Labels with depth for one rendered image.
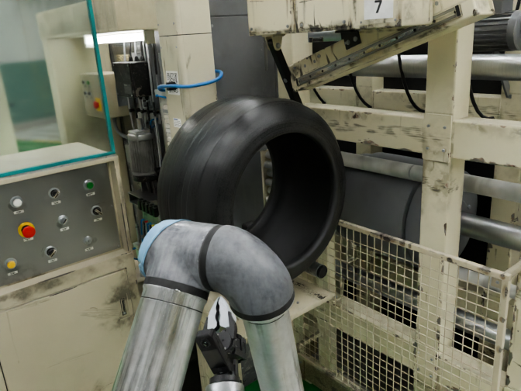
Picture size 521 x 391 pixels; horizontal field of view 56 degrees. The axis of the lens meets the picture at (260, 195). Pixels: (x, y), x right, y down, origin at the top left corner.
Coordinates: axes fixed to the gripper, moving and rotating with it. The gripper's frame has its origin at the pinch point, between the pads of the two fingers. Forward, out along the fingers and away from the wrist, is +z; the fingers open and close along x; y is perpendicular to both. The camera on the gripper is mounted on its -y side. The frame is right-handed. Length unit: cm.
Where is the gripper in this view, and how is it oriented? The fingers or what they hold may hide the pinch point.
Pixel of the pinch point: (218, 300)
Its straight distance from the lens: 126.9
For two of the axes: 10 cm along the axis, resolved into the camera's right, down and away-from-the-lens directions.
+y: 4.5, 5.0, 7.4
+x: 8.9, -3.1, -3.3
